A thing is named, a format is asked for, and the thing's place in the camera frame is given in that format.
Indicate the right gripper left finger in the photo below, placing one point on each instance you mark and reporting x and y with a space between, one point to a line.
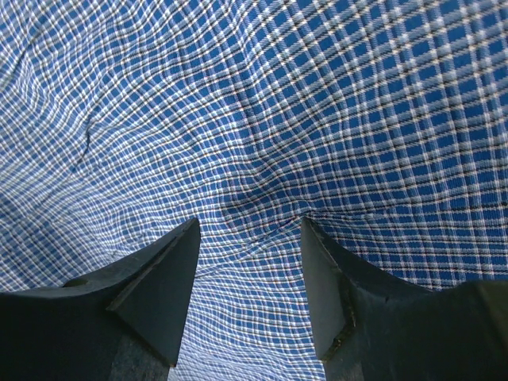
124 321

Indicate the blue plaid long sleeve shirt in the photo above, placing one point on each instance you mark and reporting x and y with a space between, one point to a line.
383 121

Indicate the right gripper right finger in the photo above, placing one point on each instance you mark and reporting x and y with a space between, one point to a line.
370 325

